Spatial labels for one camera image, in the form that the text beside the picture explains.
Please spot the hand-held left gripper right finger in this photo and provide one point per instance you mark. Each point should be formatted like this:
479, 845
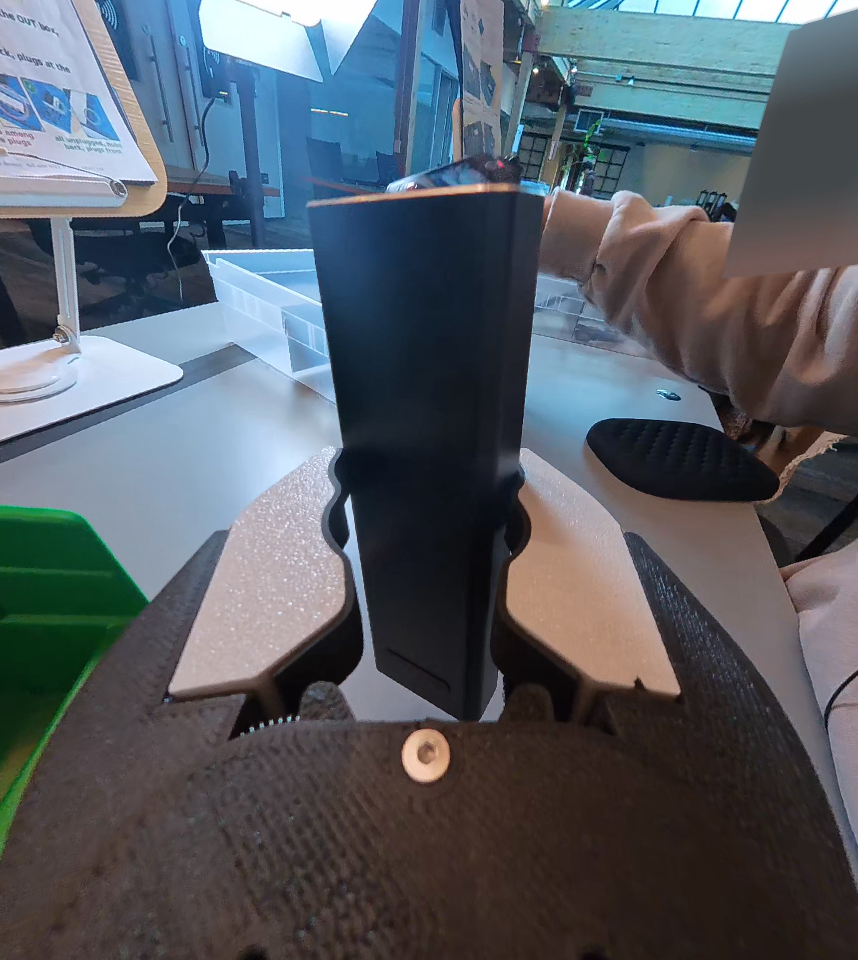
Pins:
579, 592

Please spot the black tower usb hub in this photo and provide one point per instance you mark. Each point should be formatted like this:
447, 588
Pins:
429, 375

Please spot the clipboard with instruction sheet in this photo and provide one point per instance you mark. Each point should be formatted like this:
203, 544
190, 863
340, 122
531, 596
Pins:
24, 75

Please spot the white document stand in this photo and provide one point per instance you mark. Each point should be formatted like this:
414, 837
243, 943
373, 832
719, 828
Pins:
121, 375

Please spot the green plastic bin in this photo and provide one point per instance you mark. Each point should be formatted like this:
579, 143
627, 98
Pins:
24, 600

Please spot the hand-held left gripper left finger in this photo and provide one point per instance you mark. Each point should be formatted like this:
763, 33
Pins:
271, 592

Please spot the person's right forearm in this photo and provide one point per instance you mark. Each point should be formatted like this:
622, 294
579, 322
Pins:
698, 322

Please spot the small metal object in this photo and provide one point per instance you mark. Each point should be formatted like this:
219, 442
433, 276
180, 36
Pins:
667, 393

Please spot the black textured wrist rest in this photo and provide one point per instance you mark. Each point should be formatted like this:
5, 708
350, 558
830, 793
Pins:
683, 461

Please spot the wooden poster board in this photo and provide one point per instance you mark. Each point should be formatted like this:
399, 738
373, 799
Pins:
481, 75

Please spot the clear plastic compartment bin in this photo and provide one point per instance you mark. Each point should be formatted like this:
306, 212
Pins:
564, 307

